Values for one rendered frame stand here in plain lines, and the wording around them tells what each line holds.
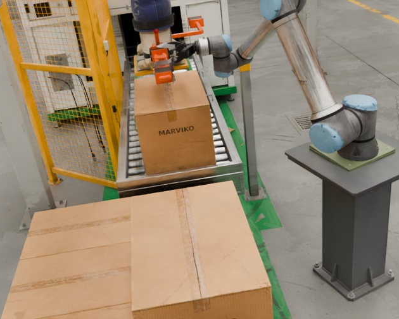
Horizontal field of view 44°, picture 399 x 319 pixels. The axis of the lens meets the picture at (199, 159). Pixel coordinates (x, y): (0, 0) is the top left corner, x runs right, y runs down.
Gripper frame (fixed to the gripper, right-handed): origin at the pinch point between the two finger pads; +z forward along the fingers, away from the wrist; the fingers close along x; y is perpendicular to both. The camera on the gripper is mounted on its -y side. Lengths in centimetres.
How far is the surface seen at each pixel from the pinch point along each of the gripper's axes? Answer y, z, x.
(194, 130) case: -4.6, -11.6, -42.8
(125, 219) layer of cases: -38, 31, -69
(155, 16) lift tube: 16.9, -1.2, 15.6
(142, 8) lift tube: 18.6, 5.0, 20.1
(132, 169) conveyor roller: 12, 26, -69
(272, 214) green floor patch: 19, -58, -124
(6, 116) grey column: 61, 102, -42
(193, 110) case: -4.6, -12.8, -31.1
